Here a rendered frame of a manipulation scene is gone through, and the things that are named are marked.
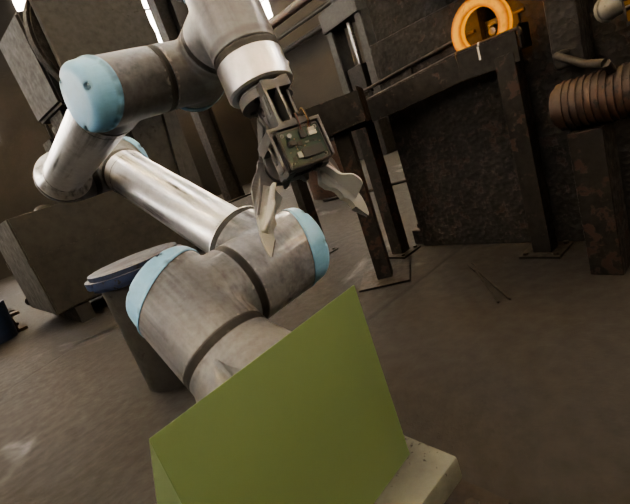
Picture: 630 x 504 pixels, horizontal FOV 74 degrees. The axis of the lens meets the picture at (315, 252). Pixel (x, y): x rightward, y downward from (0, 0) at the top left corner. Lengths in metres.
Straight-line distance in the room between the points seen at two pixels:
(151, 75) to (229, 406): 0.43
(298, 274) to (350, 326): 0.18
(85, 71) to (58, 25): 2.99
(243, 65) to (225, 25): 0.05
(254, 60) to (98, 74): 0.19
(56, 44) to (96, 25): 0.35
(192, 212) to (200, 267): 0.22
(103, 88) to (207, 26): 0.15
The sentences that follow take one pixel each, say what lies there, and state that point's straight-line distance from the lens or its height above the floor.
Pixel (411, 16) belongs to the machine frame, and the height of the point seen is 0.90.
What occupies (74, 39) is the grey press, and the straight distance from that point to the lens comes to 3.60.
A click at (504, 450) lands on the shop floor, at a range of 0.88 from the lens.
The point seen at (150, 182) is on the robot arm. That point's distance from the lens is 0.99.
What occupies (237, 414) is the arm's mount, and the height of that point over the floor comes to 0.37.
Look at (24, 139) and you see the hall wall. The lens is 10.99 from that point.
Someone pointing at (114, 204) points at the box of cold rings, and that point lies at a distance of 3.13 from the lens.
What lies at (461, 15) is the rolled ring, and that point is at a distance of 1.58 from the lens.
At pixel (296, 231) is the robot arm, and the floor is 0.47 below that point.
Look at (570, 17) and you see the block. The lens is 1.43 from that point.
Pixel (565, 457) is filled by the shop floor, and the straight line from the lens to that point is 0.86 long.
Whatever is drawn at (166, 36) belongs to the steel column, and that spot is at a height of 3.00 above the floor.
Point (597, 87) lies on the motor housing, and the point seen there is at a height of 0.50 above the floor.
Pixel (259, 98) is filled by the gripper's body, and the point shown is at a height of 0.67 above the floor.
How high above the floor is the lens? 0.61
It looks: 14 degrees down
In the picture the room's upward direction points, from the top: 19 degrees counter-clockwise
